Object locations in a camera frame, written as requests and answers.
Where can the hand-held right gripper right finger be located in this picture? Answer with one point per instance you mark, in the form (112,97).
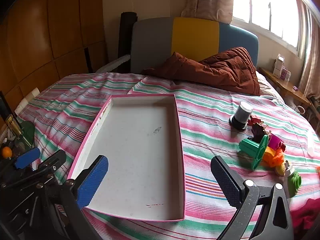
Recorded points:
(226,180)

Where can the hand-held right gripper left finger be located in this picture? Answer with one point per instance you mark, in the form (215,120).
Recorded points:
(92,182)

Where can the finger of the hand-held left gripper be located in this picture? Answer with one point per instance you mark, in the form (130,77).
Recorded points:
(53,159)
(26,158)

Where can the green spool toy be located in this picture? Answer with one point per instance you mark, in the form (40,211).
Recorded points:
(252,148)

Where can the orange toy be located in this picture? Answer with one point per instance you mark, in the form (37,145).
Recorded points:
(271,157)

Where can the white tray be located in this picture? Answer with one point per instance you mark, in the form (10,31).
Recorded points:
(135,142)

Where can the magenta toy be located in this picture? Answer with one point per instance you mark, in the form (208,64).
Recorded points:
(275,141)

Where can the lime green toy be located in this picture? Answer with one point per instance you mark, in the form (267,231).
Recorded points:
(293,182)

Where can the orange ball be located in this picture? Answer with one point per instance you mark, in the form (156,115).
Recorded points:
(6,152)

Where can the golden bottle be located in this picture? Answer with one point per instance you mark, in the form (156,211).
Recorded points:
(13,126)

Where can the yellow toy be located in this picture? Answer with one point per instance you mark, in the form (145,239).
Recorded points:
(280,170)

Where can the striped bed sheet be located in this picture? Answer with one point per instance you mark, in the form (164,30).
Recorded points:
(212,120)

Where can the red cloth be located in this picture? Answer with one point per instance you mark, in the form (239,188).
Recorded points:
(307,212)

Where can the white pillow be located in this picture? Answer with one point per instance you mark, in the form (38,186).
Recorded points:
(262,82)

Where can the brown quilt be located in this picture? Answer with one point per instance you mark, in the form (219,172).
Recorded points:
(225,70)

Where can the wooden desk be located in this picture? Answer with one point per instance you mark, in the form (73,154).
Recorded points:
(287,87)

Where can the purple box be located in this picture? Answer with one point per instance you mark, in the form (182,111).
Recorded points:
(285,74)

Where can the white box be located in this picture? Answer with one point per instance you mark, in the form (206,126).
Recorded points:
(278,65)

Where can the wooden wardrobe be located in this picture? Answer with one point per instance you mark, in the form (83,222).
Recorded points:
(37,30)

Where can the grey yellow blue headboard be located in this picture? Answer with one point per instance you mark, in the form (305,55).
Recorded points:
(190,37)

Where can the pink patterned curtain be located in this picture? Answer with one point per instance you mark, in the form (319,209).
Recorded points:
(312,55)

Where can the large bright window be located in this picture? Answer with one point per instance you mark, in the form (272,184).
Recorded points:
(265,5)

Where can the beige patterned curtain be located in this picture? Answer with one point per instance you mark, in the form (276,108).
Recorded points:
(207,0)

